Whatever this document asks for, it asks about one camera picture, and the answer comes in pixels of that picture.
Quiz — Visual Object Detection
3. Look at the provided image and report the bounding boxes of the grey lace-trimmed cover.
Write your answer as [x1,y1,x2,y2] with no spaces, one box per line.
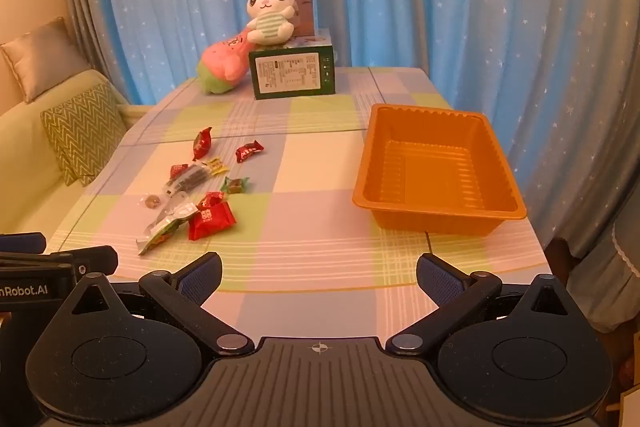
[550,202,640,333]

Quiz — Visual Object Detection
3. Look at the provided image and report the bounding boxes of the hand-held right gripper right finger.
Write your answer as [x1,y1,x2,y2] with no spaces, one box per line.
[385,253,576,354]

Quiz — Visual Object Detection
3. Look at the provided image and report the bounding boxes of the green cardboard box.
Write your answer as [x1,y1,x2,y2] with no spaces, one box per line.
[248,28,337,100]

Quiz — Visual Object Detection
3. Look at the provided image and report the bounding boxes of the plaid tablecloth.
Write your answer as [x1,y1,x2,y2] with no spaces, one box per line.
[45,66,551,343]

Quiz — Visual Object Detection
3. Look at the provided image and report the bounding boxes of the dark long snack packet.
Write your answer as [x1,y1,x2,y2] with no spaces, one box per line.
[162,160,211,198]

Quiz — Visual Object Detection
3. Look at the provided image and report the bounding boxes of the orange plastic tray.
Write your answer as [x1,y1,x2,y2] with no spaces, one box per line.
[351,103,528,237]

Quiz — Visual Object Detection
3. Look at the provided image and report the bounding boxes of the pink and green plush toy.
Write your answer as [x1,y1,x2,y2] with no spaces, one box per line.
[196,27,251,95]

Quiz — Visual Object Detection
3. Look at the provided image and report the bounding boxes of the white snack packet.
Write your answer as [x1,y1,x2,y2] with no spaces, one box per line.
[145,202,201,235]

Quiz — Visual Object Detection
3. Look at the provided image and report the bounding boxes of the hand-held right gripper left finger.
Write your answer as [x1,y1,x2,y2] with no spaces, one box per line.
[65,252,256,355]

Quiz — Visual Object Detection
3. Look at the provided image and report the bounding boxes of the white plush rabbit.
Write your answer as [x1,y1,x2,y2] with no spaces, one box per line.
[243,0,299,46]

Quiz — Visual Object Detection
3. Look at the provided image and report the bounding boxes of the beige cushion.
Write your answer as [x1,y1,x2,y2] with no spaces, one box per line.
[0,18,91,104]

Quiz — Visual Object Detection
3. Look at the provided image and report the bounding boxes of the green zigzag cushion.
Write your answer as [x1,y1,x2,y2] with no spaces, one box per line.
[40,83,128,186]

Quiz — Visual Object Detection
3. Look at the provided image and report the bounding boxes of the red twist-wrapped candy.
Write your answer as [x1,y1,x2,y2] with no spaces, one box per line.
[236,141,264,164]

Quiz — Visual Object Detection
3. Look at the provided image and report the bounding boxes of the red packet with picture label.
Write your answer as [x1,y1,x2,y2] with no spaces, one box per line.
[192,128,215,160]

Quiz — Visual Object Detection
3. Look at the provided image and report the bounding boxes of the tall beige printed box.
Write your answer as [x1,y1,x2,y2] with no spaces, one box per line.
[260,0,316,40]

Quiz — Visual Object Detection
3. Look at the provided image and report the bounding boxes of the green snack packet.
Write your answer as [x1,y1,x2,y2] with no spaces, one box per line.
[136,217,193,256]

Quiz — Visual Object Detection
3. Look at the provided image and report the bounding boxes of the light green sofa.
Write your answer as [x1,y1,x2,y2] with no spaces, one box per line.
[0,67,146,238]

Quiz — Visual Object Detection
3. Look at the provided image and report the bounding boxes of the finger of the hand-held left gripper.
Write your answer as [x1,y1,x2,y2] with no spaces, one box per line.
[47,246,119,282]
[0,233,47,254]

